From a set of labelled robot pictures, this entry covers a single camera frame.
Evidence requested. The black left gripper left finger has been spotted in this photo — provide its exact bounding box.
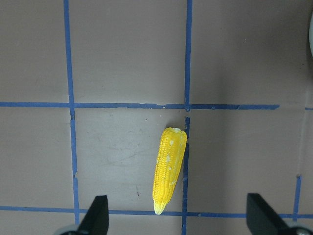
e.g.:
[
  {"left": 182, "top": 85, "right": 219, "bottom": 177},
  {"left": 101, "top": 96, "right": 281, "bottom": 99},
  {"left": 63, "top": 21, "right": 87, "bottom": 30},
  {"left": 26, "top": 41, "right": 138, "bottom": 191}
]
[{"left": 77, "top": 195, "right": 109, "bottom": 235}]

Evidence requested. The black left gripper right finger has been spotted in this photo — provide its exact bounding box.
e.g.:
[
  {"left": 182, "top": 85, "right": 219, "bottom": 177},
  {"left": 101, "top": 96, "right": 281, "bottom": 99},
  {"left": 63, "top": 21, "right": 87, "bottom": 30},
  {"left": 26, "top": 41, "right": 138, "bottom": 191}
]
[{"left": 246, "top": 193, "right": 296, "bottom": 235}]

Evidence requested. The yellow corn cob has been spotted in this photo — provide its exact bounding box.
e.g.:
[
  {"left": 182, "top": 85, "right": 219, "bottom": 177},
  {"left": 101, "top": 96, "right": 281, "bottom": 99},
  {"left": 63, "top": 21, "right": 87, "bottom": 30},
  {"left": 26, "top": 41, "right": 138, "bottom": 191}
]
[{"left": 152, "top": 127, "right": 187, "bottom": 215}]

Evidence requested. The pale green cooking pot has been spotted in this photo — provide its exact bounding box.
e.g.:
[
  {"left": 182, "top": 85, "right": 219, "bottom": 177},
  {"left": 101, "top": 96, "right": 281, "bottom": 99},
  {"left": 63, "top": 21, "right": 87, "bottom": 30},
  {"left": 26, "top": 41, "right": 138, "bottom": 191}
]
[{"left": 309, "top": 15, "right": 313, "bottom": 56}]

